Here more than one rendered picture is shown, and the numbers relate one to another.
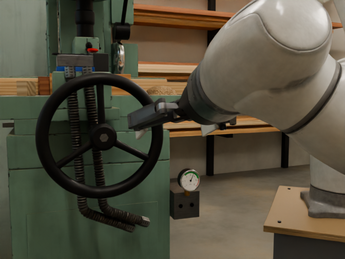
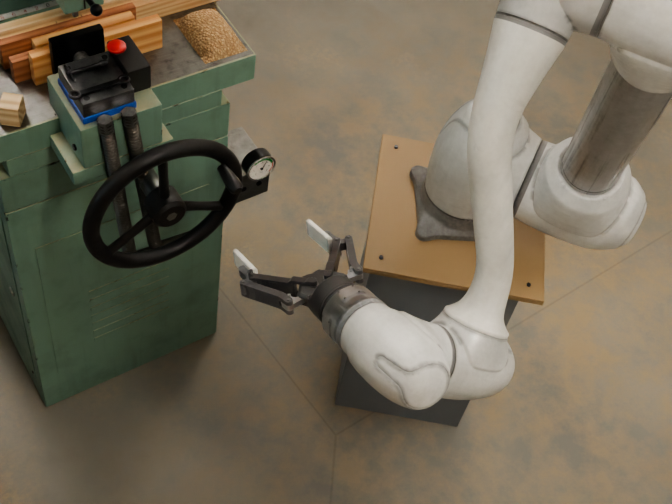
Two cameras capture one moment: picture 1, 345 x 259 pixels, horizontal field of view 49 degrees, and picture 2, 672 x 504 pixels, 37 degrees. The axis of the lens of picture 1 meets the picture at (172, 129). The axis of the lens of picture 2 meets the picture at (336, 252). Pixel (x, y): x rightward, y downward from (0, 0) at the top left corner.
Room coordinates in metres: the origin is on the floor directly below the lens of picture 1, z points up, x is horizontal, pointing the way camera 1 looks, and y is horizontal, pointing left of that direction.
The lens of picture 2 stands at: (-0.21, 0.30, 2.13)
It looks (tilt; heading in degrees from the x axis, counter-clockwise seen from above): 53 degrees down; 337
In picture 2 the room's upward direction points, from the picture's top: 12 degrees clockwise
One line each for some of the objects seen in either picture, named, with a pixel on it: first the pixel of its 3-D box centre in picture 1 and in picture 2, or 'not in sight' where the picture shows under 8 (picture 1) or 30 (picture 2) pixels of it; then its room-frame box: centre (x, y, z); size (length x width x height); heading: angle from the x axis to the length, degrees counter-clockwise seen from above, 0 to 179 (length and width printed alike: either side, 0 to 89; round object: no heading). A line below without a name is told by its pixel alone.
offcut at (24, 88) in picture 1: (26, 88); (11, 109); (1.00, 0.38, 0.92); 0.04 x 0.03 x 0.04; 163
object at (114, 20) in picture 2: not in sight; (85, 39); (1.14, 0.26, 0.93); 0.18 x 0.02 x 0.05; 108
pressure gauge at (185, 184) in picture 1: (188, 182); (257, 165); (1.06, -0.05, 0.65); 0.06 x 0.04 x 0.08; 108
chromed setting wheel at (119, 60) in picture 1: (118, 59); not in sight; (1.34, 0.19, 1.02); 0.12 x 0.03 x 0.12; 18
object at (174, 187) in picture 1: (180, 199); (238, 165); (1.13, -0.03, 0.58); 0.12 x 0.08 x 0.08; 18
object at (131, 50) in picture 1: (124, 60); not in sight; (1.40, 0.18, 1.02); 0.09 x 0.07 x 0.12; 108
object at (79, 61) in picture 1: (82, 61); (107, 77); (0.98, 0.23, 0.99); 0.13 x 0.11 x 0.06; 108
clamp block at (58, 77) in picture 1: (80, 90); (105, 109); (0.98, 0.24, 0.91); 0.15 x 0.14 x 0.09; 108
